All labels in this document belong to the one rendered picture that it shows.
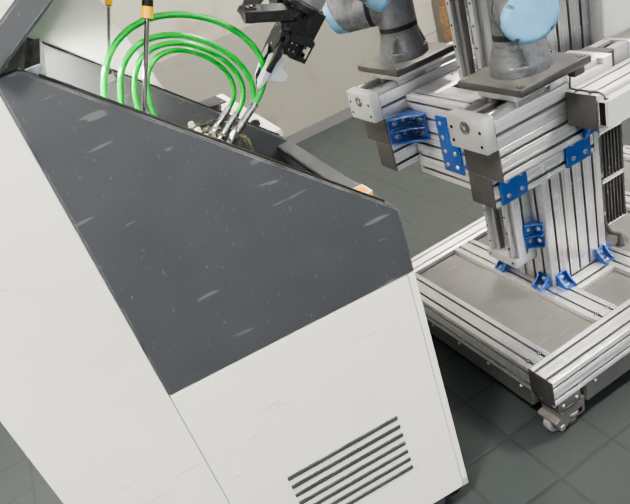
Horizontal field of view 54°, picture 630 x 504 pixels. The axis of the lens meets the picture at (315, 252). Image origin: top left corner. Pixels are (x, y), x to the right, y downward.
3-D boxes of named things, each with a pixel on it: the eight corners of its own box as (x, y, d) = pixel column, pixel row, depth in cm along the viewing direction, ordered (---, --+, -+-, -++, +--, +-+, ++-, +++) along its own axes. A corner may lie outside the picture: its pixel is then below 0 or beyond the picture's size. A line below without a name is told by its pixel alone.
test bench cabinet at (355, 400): (473, 499, 175) (415, 271, 136) (290, 612, 163) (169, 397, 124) (362, 367, 234) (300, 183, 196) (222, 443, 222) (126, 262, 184)
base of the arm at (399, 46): (409, 44, 202) (403, 13, 197) (438, 47, 189) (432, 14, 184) (371, 62, 197) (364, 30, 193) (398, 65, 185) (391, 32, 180)
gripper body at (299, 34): (303, 67, 140) (329, 18, 135) (270, 52, 136) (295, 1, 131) (295, 54, 146) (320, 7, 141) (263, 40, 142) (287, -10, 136)
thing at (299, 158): (405, 264, 140) (389, 202, 132) (388, 272, 139) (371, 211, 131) (304, 187, 193) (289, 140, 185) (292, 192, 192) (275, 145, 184)
